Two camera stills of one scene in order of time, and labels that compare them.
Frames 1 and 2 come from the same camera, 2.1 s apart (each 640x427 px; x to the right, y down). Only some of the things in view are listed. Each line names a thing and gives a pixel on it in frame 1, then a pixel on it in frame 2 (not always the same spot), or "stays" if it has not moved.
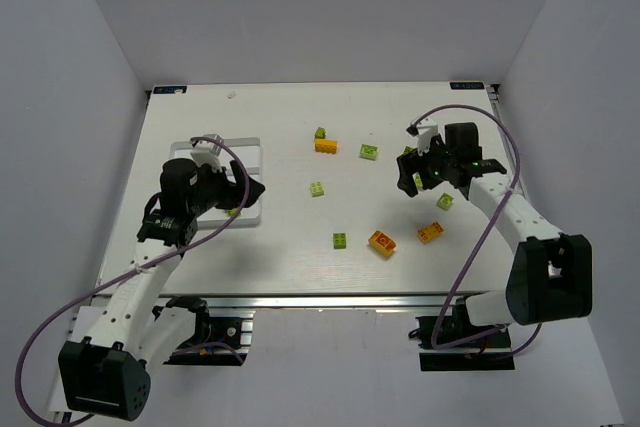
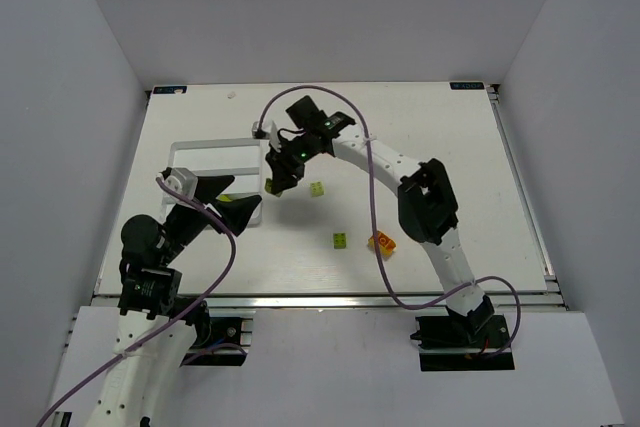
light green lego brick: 317,189 stays
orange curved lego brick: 382,242 stays
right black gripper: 416,167 -> 281,165
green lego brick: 339,240 stays
